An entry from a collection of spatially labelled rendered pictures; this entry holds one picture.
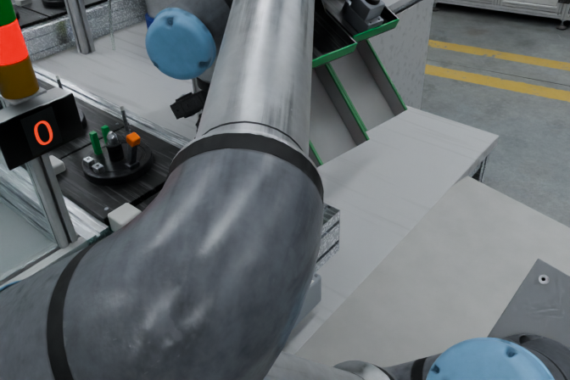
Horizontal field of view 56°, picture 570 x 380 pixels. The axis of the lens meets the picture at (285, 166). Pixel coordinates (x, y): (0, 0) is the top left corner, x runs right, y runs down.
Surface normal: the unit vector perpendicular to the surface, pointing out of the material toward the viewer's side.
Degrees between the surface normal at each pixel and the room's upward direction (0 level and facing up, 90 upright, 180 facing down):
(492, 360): 40
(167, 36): 91
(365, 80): 45
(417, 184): 0
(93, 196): 0
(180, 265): 26
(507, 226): 0
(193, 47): 90
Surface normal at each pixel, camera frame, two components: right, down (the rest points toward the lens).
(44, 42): 0.77, 0.35
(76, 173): -0.04, -0.82
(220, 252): 0.22, -0.37
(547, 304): -0.57, -0.30
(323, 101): 0.43, -0.28
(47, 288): -0.59, -0.62
